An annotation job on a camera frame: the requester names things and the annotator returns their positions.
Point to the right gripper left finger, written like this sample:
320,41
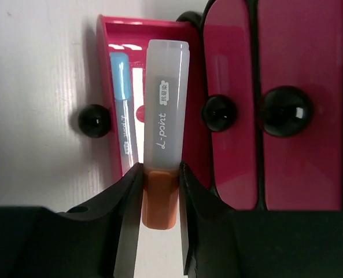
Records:
99,237

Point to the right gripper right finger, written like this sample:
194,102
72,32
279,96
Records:
209,247

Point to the pink top drawer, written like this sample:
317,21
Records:
301,45

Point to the pink drawer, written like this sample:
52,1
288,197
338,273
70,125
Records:
301,45
132,36
229,109

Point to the blue highlighter pen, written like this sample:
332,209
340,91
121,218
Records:
124,106

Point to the orange capped clear highlighter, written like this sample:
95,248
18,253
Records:
167,72

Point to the pink bottom drawer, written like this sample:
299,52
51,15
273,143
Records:
132,36

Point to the black drawer cabinet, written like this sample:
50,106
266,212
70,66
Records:
282,112

